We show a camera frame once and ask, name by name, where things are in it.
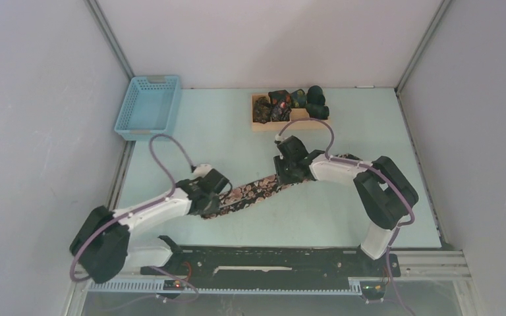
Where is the rose patterned necktie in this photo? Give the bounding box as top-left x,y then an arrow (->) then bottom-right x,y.
201,150 -> 363,219

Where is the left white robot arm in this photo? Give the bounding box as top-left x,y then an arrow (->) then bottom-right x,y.
69,164 -> 230,284

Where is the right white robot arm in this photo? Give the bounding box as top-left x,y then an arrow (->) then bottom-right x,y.
273,135 -> 419,275

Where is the wooden tray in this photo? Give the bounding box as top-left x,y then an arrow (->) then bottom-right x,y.
251,92 -> 331,132

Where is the rolled dark paisley tie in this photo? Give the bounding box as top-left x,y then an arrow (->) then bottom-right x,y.
252,96 -> 271,124

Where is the rolled red floral tie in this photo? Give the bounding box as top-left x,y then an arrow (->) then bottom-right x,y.
268,90 -> 291,122

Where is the rolled green patterned tie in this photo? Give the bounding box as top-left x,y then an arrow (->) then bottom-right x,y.
291,89 -> 307,109

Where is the blue plastic basket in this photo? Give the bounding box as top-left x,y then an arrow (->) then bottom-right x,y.
114,75 -> 182,142

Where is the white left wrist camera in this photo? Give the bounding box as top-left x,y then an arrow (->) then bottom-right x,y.
192,163 -> 213,178

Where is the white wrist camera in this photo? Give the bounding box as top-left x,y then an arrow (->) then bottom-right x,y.
274,134 -> 286,144
192,163 -> 213,178

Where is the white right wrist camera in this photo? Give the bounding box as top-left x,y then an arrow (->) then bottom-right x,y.
274,134 -> 286,144

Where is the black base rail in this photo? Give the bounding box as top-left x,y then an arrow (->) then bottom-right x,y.
162,246 -> 401,292

